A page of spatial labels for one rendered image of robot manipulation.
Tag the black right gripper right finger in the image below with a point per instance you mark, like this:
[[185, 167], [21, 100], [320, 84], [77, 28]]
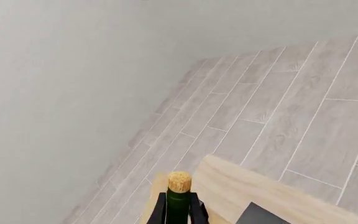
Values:
[[198, 213]]

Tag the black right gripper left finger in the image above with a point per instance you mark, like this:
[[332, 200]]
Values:
[[158, 212]]

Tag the green wine bottle with cork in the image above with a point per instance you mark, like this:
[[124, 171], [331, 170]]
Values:
[[179, 205]]

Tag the pale wooden wine rack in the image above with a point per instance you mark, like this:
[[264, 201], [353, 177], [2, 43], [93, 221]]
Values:
[[228, 182]]

